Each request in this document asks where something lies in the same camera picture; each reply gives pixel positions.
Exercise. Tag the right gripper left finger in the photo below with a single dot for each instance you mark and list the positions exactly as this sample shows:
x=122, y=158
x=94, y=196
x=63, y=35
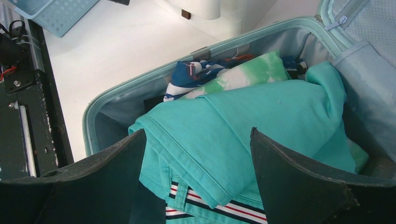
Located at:
x=99, y=189

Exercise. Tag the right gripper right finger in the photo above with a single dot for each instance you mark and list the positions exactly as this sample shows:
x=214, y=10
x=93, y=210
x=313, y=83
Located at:
x=296, y=189

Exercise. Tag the light blue hard-shell suitcase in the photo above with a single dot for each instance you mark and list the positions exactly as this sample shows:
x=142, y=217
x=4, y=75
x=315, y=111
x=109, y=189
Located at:
x=357, y=36

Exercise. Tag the white three-drawer storage cabinet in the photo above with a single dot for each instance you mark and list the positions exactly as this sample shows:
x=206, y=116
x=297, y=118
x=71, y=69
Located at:
x=221, y=19

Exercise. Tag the teal folded garment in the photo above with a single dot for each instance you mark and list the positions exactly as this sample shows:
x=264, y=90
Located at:
x=198, y=158

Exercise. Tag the green white patterned cloth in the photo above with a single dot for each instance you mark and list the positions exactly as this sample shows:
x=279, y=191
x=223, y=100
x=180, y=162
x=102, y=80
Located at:
x=267, y=68

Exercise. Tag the dark blue patterned clothing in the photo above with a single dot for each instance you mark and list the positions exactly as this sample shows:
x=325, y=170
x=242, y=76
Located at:
x=188, y=76

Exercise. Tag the light blue perforated plastic basket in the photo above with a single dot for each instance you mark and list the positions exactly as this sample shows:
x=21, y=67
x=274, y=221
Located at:
x=56, y=16

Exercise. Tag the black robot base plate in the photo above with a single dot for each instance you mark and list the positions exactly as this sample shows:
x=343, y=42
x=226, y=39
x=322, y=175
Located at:
x=33, y=135

